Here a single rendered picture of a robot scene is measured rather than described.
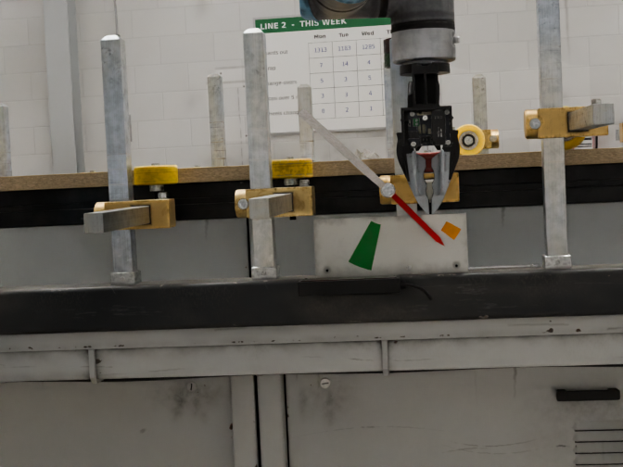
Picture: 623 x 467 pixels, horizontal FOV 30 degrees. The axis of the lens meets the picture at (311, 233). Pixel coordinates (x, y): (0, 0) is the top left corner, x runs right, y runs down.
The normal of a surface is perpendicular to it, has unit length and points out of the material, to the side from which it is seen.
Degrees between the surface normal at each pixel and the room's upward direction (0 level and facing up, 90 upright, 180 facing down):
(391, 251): 90
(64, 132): 90
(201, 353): 90
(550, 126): 90
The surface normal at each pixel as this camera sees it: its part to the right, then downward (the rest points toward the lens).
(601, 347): -0.10, 0.06
